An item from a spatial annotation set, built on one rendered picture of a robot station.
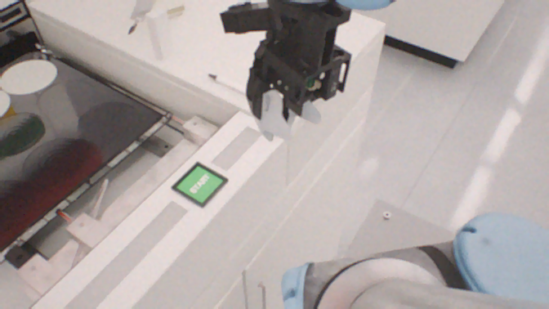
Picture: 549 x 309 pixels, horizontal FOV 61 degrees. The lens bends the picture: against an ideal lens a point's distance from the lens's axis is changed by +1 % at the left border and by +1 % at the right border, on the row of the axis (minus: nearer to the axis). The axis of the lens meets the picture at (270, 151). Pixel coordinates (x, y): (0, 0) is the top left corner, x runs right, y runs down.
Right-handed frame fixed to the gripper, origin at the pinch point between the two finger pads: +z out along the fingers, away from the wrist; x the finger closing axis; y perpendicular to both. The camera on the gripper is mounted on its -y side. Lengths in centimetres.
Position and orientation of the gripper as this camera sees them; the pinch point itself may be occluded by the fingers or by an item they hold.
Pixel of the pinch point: (274, 125)
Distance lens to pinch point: 61.4
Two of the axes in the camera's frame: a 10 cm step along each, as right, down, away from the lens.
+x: 7.6, -4.4, 4.8
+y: 6.5, 5.8, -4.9
